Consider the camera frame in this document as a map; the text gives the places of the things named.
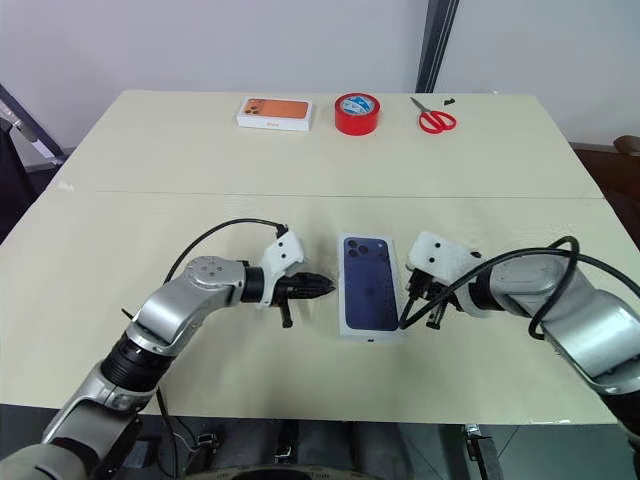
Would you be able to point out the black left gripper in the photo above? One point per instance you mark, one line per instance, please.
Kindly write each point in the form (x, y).
(287, 290)

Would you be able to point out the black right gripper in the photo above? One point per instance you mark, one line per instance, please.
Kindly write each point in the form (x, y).
(427, 285)

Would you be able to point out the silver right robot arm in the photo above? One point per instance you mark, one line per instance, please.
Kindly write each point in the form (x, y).
(575, 320)

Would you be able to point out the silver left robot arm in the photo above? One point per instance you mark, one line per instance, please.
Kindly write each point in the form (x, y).
(165, 310)

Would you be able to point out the orange print phone box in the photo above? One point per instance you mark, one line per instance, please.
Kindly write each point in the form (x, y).
(275, 109)

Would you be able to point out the red tape roll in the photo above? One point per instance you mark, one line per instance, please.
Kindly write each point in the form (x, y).
(357, 125)

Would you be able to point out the dark brown chair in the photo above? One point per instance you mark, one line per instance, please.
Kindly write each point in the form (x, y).
(622, 170)

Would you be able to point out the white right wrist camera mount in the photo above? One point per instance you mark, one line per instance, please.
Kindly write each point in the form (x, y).
(440, 255)

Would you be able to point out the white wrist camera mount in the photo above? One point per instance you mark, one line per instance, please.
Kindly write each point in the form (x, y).
(282, 255)
(440, 255)

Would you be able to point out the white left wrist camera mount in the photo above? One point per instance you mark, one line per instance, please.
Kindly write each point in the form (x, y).
(282, 255)

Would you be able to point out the metal table leg bracket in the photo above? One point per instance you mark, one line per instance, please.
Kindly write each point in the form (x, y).
(480, 450)

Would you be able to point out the dark metal post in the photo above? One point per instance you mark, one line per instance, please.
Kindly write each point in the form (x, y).
(436, 45)

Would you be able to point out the black silver stand frame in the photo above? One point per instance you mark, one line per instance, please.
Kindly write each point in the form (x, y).
(35, 140)

